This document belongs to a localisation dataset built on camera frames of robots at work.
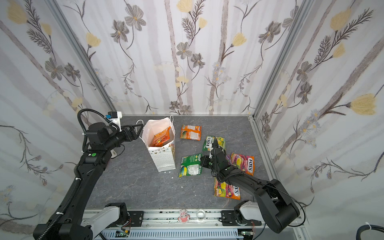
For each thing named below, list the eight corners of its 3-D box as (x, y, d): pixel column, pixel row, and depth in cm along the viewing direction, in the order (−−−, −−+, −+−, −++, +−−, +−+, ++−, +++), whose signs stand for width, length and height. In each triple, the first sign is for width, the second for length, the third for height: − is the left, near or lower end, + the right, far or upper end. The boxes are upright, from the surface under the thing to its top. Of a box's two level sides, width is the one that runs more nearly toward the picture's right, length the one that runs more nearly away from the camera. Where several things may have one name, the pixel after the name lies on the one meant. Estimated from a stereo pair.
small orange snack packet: (180, 140, 108) (180, 137, 106) (181, 127, 116) (181, 125, 113) (201, 140, 108) (202, 137, 106) (201, 128, 116) (201, 125, 113)
